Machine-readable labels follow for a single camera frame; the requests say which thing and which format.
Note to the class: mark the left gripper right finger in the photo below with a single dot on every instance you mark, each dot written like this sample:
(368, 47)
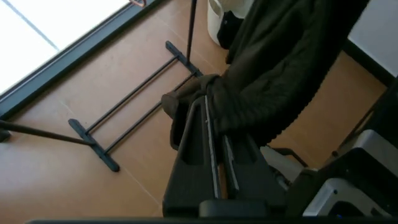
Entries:
(258, 180)

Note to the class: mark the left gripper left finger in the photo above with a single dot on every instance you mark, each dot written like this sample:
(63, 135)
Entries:
(192, 180)

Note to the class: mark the white laundry basket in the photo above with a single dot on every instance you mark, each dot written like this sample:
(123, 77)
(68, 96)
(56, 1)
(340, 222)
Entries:
(214, 21)

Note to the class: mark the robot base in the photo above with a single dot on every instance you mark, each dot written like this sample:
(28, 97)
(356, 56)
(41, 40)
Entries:
(342, 193)

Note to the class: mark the black clothes rack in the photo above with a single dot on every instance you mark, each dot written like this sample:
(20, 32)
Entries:
(93, 145)

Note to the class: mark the window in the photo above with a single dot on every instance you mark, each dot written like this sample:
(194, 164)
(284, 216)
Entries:
(77, 57)

